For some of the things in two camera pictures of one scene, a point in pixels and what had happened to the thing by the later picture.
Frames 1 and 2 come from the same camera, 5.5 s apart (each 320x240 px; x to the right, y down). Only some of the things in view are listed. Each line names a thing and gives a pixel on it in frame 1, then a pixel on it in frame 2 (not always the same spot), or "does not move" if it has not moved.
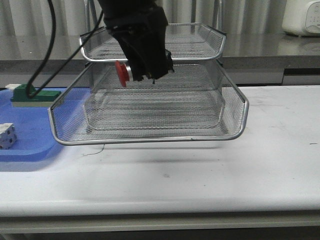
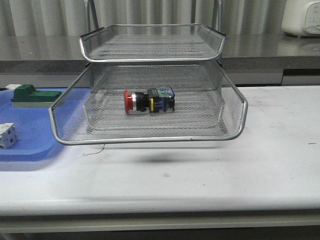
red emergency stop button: [125, 73] → [157, 99]
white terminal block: [8, 136] does not move
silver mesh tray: [199, 102] does not move
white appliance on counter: [302, 17] does not move
